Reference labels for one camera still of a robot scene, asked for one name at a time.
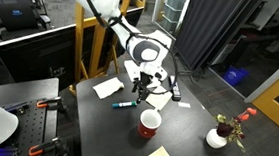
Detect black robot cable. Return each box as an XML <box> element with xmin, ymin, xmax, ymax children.
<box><xmin>67</xmin><ymin>0</ymin><xmax>186</xmax><ymax>98</ymax></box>

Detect wooden easel frame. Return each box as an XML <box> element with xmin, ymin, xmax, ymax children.
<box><xmin>67</xmin><ymin>0</ymin><xmax>147</xmax><ymax>101</ymax></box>

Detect red flowers with leaves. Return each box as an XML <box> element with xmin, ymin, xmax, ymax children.
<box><xmin>211</xmin><ymin>104</ymin><xmax>257</xmax><ymax>154</ymax></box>

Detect white round vase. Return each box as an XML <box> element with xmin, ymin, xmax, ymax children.
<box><xmin>204</xmin><ymin>126</ymin><xmax>229</xmax><ymax>150</ymax></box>

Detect orange and black clamp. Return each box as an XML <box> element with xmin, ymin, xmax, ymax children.
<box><xmin>36</xmin><ymin>94</ymin><xmax>64</xmax><ymax>111</ymax></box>
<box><xmin>27</xmin><ymin>134</ymin><xmax>68</xmax><ymax>156</ymax></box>

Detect yellow door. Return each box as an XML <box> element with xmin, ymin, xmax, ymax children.
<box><xmin>248</xmin><ymin>56</ymin><xmax>279</xmax><ymax>138</ymax></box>

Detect grey plastic storage drawers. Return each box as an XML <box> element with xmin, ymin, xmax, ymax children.
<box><xmin>159</xmin><ymin>0</ymin><xmax>189</xmax><ymax>34</ymax></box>

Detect black curtain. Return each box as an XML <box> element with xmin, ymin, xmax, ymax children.
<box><xmin>172</xmin><ymin>0</ymin><xmax>264</xmax><ymax>76</ymax></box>

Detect green whiteboard marker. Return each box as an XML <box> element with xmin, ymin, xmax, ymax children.
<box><xmin>111</xmin><ymin>99</ymin><xmax>138</xmax><ymax>111</ymax></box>

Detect black tripod stand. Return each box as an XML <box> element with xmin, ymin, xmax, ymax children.
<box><xmin>177</xmin><ymin>65</ymin><xmax>209</xmax><ymax>86</ymax></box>

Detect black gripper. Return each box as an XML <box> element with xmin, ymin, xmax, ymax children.
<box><xmin>131</xmin><ymin>71</ymin><xmax>155</xmax><ymax>105</ymax></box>

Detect long black remote control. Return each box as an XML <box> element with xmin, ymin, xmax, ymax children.
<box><xmin>167</xmin><ymin>74</ymin><xmax>184</xmax><ymax>101</ymax></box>

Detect red and white mug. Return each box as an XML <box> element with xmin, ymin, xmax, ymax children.
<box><xmin>137</xmin><ymin>107</ymin><xmax>164</xmax><ymax>140</ymax></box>

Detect black office chair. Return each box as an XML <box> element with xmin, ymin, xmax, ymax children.
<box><xmin>0</xmin><ymin>1</ymin><xmax>54</xmax><ymax>45</ymax></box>

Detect black computer monitor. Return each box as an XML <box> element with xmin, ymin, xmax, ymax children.
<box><xmin>0</xmin><ymin>18</ymin><xmax>81</xmax><ymax>92</ymax></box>

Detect black perforated board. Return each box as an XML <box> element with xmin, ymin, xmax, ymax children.
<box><xmin>0</xmin><ymin>95</ymin><xmax>50</xmax><ymax>156</ymax></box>

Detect small white paper strip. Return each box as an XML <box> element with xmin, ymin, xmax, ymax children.
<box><xmin>177</xmin><ymin>101</ymin><xmax>192</xmax><ymax>109</ymax></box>

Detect white folded napkin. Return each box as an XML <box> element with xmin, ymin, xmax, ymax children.
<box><xmin>92</xmin><ymin>74</ymin><xmax>127</xmax><ymax>102</ymax></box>

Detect blue plastic bin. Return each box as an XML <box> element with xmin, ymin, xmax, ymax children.
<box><xmin>221</xmin><ymin>65</ymin><xmax>251</xmax><ymax>89</ymax></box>

